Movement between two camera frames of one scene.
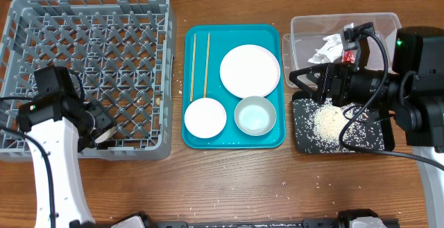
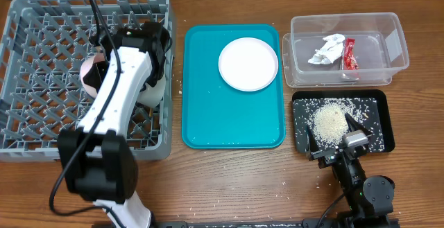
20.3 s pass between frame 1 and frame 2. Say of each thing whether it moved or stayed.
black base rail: stayed
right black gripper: moved
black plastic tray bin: stayed
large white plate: moved
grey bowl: moved
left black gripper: moved
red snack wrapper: stayed
